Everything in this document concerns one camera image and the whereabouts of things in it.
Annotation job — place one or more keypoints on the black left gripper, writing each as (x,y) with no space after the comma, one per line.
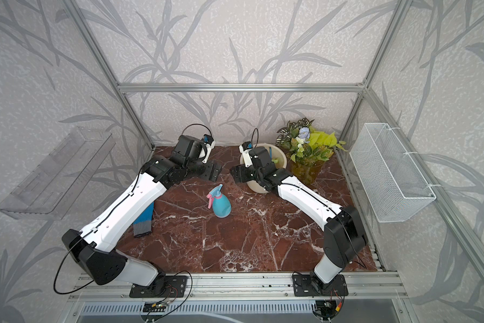
(208,174)

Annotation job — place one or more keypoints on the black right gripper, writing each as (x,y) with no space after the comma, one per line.
(238,171)

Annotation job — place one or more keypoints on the teal white spray bottle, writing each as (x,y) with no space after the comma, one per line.
(218,202)

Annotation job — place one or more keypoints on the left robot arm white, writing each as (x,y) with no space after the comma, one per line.
(93,247)

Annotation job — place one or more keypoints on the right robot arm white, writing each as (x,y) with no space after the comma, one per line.
(344,233)

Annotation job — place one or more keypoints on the blue gardening glove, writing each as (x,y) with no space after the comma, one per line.
(142,226)

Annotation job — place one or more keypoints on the cream plastic bucket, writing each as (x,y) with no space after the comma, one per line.
(263,165)

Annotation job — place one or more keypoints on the potted artificial plant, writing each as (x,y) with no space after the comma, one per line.
(307,148)

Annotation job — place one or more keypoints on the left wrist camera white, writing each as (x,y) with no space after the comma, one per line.
(209,144)

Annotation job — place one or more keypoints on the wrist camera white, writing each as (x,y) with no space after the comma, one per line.
(244,149)
(209,144)

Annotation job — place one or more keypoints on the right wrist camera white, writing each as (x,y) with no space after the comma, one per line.
(244,149)

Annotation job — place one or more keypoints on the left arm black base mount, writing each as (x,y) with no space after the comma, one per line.
(161,284)

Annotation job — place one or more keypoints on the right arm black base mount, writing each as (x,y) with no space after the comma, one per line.
(318,284)

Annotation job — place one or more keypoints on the aluminium cage frame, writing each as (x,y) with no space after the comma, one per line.
(453,218)

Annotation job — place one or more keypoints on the white wire mesh basket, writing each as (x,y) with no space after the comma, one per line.
(394,184)

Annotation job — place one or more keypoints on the clear plastic wall shelf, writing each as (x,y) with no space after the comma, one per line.
(52,188)

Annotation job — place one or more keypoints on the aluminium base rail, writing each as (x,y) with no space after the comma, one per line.
(245,297)

